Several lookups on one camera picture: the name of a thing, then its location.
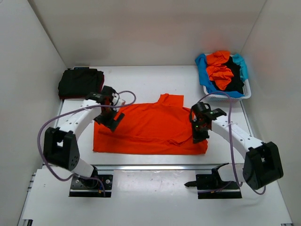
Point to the white plastic laundry basket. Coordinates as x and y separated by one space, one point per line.
208 87

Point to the orange t shirt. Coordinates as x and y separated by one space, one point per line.
216 69
160 128

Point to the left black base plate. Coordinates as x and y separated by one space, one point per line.
92 188

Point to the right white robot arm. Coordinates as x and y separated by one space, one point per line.
262 164

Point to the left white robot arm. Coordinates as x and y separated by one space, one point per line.
61 143

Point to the black label sticker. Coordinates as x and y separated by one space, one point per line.
81 68

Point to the dark red t shirt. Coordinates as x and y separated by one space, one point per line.
102 80

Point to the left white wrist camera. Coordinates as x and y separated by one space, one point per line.
118 101

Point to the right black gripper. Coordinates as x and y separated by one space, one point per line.
196 137

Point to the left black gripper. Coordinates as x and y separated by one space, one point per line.
110 123

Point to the blue t shirt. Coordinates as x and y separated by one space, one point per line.
222 73

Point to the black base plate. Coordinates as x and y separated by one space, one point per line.
92 188
210 186

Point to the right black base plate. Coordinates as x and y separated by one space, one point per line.
210 186

